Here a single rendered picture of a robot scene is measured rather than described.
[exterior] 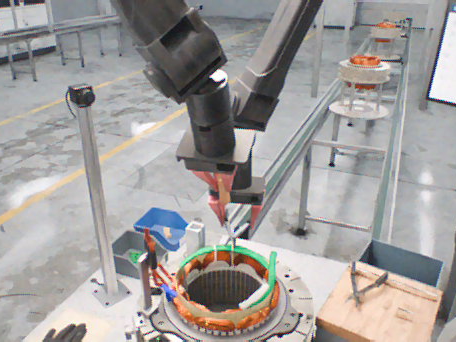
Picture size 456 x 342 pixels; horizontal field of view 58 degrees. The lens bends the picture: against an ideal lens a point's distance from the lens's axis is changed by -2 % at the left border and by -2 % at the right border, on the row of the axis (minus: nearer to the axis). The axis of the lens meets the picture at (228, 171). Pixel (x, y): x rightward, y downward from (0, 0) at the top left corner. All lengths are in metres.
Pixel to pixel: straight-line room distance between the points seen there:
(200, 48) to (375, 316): 0.59
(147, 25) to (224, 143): 0.19
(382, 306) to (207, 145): 0.49
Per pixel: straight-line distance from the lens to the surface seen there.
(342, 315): 0.84
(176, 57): 0.46
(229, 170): 0.58
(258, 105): 0.75
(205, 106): 0.52
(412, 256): 1.05
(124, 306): 1.28
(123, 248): 1.46
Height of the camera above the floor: 1.64
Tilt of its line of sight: 26 degrees down
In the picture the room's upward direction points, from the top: straight up
